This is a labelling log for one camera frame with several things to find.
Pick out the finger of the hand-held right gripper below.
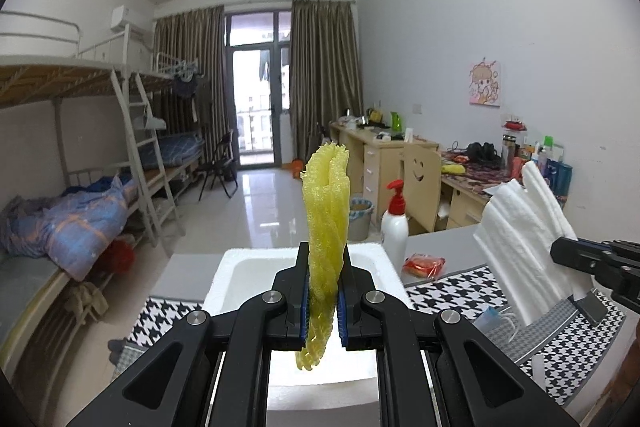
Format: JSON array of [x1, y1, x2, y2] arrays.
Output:
[[550, 236, 623, 280], [602, 238, 640, 260]]

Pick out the wooden chair smiley cutout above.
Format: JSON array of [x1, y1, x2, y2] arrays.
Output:
[[400, 142, 442, 236]]

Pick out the blue face mask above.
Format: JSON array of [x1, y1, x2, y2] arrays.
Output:
[[470, 304, 521, 336]]

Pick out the grey trash bin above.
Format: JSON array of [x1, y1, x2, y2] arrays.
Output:
[[347, 197, 375, 242]]

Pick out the wooden desk with drawers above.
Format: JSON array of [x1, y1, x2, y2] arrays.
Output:
[[328, 122, 441, 219]]

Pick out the brown curtain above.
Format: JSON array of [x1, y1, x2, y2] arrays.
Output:
[[290, 0, 364, 168], [152, 5, 226, 168]]

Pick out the pink cartoon wall poster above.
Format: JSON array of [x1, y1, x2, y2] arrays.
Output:
[[468, 59, 502, 108]]

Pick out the yellow foam net sleeve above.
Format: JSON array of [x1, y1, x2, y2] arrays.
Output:
[[294, 142, 352, 373]]

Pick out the blue plaid blanket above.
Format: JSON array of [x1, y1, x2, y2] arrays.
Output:
[[0, 174, 143, 281]]

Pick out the red bag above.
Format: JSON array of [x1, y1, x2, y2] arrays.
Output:
[[97, 239, 136, 276]]

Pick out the black folding chair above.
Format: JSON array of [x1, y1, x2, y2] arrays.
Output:
[[197, 129, 240, 200]]

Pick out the red snack packet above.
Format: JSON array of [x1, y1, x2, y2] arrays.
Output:
[[402, 253, 447, 281]]

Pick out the black white houndstooth mat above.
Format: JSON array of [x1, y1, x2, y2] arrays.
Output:
[[110, 263, 628, 408]]

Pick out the white bed ladder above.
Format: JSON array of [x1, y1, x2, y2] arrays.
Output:
[[110, 67, 183, 254]]

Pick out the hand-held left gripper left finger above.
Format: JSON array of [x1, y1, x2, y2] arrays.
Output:
[[65, 242, 313, 427]]

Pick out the glass balcony door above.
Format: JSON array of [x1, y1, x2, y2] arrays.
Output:
[[224, 9, 293, 168]]

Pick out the black headphones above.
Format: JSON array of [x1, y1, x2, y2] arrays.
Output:
[[466, 142, 501, 166]]

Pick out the beige cloth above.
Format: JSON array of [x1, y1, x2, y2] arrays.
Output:
[[65, 279, 109, 323]]

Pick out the white air conditioner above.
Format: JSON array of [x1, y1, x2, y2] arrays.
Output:
[[110, 6, 153, 36]]

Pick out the white pump bottle red cap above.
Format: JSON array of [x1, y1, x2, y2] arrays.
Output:
[[381, 179, 411, 275]]

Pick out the white foam box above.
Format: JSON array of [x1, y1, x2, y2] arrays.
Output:
[[202, 243, 415, 427]]

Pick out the dark thermos bottle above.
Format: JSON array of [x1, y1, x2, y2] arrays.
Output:
[[501, 133, 519, 168]]

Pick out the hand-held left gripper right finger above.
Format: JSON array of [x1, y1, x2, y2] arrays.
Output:
[[336, 243, 581, 427]]

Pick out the blue toiletry bottles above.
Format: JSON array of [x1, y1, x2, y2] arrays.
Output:
[[545, 159, 574, 198]]

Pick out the white metal bunk bed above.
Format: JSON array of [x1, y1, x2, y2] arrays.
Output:
[[0, 9, 183, 408], [127, 52, 211, 208]]

